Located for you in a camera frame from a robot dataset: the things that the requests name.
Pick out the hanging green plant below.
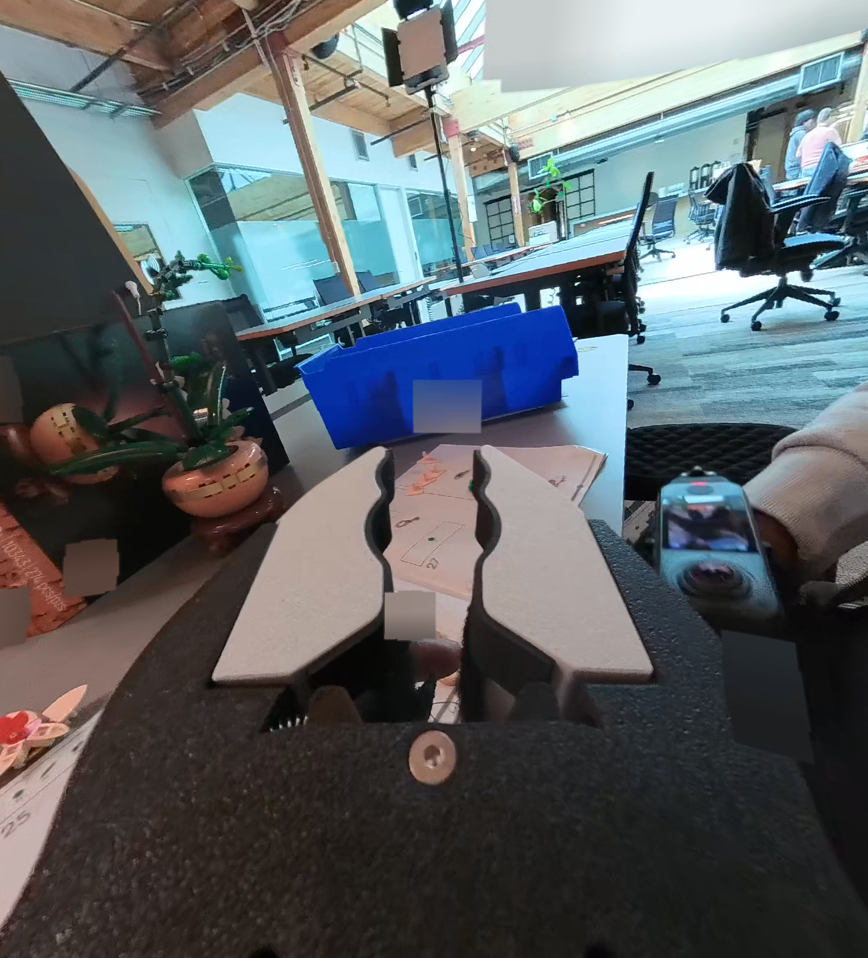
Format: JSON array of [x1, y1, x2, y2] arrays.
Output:
[[527, 157, 573, 214]]

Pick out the dark toy set box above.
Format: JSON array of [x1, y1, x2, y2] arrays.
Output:
[[0, 15, 292, 660]]

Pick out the person's right hand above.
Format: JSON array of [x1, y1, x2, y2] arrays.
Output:
[[754, 515, 803, 594]]

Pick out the studio light on stand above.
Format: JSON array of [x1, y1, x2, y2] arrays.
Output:
[[381, 0, 463, 309]]

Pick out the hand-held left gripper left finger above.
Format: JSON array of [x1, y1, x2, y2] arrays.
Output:
[[211, 447, 397, 693]]

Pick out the pink toy flower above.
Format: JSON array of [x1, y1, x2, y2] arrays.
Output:
[[0, 685, 90, 787]]

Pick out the blue plastic bin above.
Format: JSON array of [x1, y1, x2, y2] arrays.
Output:
[[297, 303, 579, 450]]

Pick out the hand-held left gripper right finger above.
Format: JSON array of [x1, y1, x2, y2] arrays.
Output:
[[464, 445, 655, 719]]

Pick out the toy potted plant model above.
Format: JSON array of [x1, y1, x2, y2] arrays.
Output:
[[130, 253, 285, 555]]

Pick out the person's right forearm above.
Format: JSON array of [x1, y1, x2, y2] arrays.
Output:
[[744, 352, 868, 592]]

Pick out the office chair with jacket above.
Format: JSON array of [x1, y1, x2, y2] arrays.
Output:
[[707, 142, 865, 332]]

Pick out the white instruction booklet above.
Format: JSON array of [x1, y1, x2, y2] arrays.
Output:
[[0, 443, 607, 937]]

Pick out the black mesh office chair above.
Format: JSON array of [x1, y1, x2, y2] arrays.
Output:
[[623, 423, 802, 525]]

